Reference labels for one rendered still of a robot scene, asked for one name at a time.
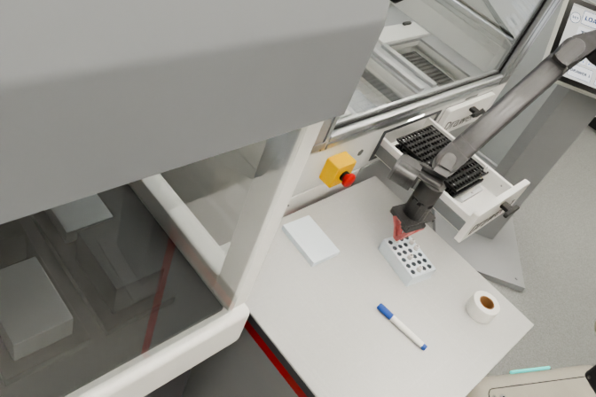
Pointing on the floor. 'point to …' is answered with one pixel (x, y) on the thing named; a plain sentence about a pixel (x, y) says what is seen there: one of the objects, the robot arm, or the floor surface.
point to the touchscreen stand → (498, 274)
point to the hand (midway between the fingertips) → (397, 237)
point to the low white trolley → (359, 316)
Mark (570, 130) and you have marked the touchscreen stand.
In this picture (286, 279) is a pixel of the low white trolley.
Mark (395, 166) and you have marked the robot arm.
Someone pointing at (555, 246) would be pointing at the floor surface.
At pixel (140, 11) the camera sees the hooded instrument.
